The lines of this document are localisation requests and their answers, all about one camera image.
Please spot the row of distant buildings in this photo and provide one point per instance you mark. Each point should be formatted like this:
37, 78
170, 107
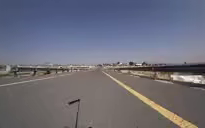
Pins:
130, 63

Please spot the grey asphalt road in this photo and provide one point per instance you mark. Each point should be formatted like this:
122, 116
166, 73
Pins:
100, 100

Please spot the grey metal guardrail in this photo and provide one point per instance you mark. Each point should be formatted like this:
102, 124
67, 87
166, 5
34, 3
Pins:
40, 67

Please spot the dark metal guardrail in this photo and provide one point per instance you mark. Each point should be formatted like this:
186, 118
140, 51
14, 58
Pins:
190, 68

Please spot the pale low building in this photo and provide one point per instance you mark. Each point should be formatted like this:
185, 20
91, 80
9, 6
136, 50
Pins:
0, 68

